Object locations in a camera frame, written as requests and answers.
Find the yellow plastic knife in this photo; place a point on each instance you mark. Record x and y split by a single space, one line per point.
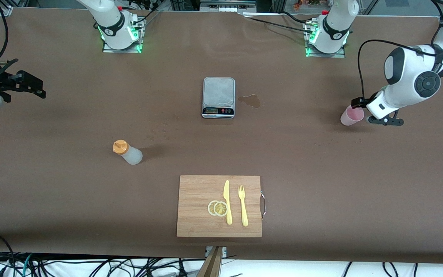
227 204

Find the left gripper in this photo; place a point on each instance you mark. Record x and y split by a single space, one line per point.
360 102

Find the small sauce droplets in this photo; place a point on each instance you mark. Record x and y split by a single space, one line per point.
160 132

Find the silver digital kitchen scale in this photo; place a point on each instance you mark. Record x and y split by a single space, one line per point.
218 92

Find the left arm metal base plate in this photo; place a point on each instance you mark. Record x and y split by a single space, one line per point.
327 55

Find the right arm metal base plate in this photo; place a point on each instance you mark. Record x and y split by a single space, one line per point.
123 49

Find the lemon slice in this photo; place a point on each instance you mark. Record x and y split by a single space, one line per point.
220 209
210 207

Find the wooden beam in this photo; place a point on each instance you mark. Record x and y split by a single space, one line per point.
212 265

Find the brown liquid puddle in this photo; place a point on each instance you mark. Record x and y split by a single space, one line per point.
250 100

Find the pink plastic cup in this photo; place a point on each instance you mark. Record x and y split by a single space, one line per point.
350 117

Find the aluminium frame corner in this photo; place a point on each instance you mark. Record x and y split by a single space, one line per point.
5 10

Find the translucent sauce bottle orange cap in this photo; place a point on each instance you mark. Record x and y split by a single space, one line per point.
131 156

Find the wooden cutting board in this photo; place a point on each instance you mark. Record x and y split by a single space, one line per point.
198 207

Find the metal table bracket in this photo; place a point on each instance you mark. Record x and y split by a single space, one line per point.
224 252

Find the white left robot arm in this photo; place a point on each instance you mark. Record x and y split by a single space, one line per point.
406 77

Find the grey power strip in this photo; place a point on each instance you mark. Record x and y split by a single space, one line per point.
227 4

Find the yellow plastic fork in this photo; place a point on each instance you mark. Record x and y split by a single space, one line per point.
243 207

